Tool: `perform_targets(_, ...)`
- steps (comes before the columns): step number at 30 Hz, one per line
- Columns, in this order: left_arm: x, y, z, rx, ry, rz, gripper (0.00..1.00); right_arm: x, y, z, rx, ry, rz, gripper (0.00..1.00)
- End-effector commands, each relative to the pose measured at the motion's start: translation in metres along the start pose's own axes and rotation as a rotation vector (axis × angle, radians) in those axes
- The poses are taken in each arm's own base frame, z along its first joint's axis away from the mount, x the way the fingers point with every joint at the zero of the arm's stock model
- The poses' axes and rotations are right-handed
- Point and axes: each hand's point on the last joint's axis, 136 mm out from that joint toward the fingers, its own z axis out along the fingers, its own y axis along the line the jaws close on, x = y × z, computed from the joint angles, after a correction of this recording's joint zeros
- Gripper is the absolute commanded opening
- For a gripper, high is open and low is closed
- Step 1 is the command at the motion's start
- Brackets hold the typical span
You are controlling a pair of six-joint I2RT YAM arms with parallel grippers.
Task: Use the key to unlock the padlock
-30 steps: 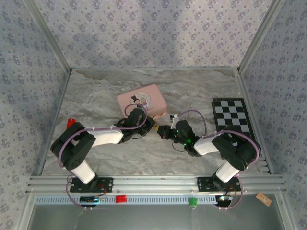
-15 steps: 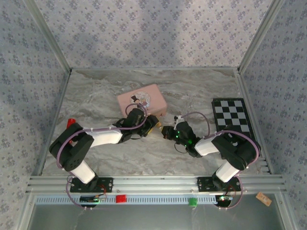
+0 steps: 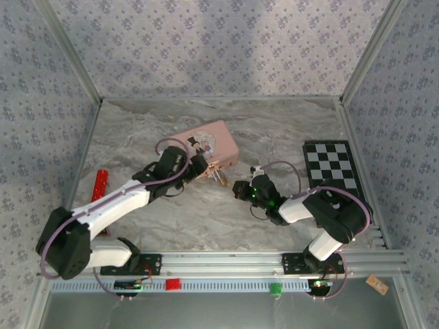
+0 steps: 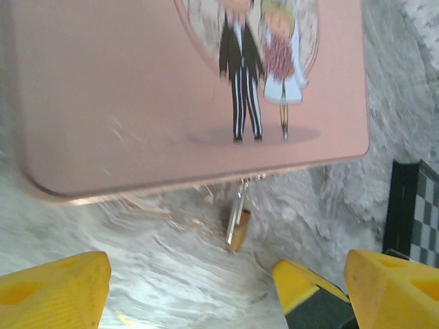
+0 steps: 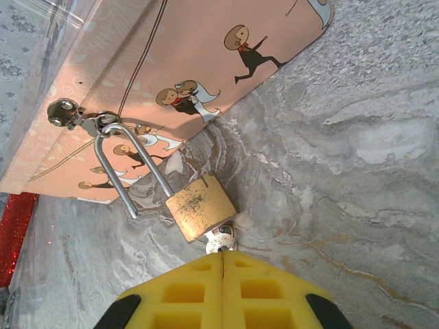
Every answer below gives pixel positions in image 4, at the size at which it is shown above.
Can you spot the black white chessboard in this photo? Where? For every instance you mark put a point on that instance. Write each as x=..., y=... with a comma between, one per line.
x=404, y=205

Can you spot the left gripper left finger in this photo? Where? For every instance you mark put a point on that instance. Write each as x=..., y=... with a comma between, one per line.
x=51, y=294

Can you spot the pink tin box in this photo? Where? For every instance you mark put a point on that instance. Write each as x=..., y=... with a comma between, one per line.
x=120, y=103

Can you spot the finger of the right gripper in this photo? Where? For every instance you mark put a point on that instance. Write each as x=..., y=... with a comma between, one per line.
x=308, y=305

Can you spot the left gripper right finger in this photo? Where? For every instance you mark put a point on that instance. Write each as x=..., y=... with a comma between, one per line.
x=394, y=294

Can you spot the brass padlock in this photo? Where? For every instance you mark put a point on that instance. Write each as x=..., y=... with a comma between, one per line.
x=240, y=229

